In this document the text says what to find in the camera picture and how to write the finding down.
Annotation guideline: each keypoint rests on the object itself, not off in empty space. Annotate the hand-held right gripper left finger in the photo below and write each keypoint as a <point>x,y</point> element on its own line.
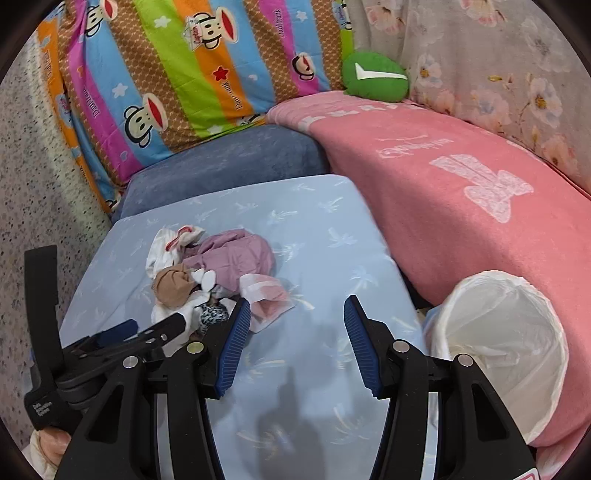
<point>235,344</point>

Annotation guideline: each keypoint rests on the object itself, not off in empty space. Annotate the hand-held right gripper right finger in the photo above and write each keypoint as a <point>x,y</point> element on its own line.
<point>358,344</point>

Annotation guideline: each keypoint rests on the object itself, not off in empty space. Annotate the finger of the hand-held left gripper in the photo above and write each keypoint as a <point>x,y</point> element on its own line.
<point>119,330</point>
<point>161,328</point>

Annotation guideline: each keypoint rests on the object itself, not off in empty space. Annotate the white sock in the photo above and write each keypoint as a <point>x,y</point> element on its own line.
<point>161,316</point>

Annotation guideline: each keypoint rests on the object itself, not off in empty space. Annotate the white glove with red trim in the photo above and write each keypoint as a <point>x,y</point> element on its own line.
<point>159,251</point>

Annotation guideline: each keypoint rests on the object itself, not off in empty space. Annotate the trash bin with white liner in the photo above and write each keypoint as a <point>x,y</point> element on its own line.
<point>498,323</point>

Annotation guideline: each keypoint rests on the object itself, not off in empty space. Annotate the person's left hand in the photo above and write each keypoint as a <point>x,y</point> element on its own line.
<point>48,443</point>

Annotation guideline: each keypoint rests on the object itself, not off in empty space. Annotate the leopard-print sock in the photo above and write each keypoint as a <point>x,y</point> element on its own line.
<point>213,317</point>

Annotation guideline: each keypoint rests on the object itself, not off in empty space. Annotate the tan stocking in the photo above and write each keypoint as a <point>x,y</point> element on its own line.
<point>173,286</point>

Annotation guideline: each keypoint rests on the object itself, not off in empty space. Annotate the pink and white plastic bag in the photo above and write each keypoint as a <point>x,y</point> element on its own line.
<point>270,300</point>

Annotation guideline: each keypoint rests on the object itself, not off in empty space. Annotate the small white cloth piece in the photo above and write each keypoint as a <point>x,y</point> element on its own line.
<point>204,279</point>

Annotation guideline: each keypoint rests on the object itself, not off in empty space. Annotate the mauve cloth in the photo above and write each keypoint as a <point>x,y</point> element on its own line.
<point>231,258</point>

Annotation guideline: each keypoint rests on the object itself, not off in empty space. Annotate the white mesh cloth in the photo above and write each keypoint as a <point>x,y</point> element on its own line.
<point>46,207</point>

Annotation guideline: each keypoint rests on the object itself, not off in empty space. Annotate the light blue patterned sheet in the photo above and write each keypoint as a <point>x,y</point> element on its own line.
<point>300,230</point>

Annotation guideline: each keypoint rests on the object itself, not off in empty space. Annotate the pink blanket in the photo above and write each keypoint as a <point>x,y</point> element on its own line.
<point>415,207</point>

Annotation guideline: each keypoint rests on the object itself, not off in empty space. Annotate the blue-grey velvet cushion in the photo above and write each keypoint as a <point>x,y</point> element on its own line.
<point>221,157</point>

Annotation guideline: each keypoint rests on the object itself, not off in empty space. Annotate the striped monkey-print pillow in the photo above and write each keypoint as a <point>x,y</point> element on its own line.
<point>184,69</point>

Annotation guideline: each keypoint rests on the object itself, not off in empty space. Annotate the green check-mark plush cushion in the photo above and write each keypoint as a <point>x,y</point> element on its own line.
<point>374,76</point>

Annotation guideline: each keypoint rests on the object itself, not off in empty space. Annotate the grey floral blanket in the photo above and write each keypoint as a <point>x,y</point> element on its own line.
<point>485,69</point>

